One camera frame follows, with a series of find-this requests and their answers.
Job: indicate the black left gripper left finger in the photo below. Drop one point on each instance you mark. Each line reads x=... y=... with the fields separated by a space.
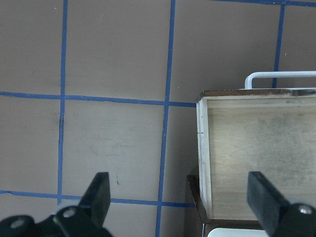
x=84 y=219

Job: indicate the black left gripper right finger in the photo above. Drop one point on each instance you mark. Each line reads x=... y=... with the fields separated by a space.
x=277 y=215

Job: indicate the dark brown drawer cabinet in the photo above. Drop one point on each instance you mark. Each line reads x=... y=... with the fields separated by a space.
x=197 y=224

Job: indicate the open wooden drawer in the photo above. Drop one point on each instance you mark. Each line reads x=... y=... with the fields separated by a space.
x=268 y=130

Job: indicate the white drawer handle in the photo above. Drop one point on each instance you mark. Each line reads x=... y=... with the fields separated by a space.
x=283 y=74

